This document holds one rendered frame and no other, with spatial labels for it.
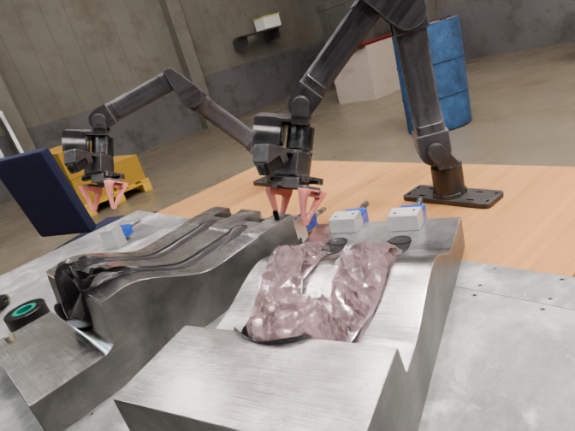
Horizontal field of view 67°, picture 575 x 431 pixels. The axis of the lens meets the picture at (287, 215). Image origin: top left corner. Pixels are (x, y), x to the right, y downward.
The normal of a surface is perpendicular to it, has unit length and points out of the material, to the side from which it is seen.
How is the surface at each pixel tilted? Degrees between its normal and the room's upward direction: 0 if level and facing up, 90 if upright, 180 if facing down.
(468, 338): 0
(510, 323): 0
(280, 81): 90
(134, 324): 90
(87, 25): 90
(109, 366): 90
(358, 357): 0
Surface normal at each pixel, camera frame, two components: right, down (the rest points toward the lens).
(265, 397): -0.26, -0.90
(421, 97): -0.18, 0.40
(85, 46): 0.62, 0.11
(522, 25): -0.73, 0.42
